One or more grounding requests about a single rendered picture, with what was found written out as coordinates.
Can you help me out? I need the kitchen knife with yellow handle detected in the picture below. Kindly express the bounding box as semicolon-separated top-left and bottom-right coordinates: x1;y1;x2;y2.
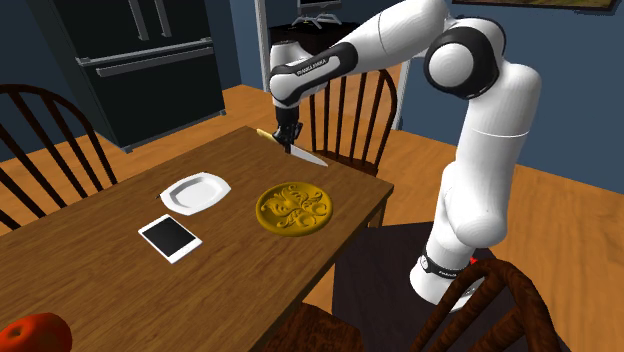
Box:
256;128;330;168

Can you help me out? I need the dark wooden spindle chair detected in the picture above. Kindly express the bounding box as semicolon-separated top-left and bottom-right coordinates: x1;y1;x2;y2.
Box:
308;68;399;178
0;83;119;231
261;258;563;352

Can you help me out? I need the yellow ornate round plate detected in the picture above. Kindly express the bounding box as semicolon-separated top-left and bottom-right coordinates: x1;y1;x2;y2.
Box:
255;181;335;238

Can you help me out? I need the white square plate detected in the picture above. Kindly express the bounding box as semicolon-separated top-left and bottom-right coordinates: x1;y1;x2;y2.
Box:
159;171;233;217

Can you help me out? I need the black refrigerator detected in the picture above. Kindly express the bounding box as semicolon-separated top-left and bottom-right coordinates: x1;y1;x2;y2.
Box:
25;0;227;154

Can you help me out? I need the white tablet with black screen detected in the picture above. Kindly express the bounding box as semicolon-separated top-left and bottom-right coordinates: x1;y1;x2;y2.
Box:
137;213;204;265

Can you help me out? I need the brown wooden dining table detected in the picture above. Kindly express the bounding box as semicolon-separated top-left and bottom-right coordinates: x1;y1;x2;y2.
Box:
0;125;395;352

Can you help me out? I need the dark robot stand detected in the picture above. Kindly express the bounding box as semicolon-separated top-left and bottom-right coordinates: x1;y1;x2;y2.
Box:
331;221;572;352

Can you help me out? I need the red apple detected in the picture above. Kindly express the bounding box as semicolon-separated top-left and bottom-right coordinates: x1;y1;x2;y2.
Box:
0;312;74;352

